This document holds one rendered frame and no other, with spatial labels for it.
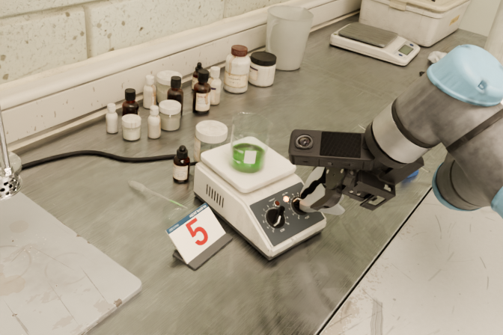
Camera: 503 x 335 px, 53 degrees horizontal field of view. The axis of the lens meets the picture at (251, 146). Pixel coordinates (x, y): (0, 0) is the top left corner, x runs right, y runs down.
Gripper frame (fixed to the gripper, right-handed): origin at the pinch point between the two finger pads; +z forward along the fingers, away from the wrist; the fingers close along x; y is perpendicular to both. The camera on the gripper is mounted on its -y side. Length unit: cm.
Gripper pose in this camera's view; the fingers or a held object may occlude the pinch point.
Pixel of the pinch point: (301, 200)
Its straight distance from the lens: 79.9
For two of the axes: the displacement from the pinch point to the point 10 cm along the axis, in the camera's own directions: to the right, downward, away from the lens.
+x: 1.2, -7.9, 6.0
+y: 9.0, 3.4, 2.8
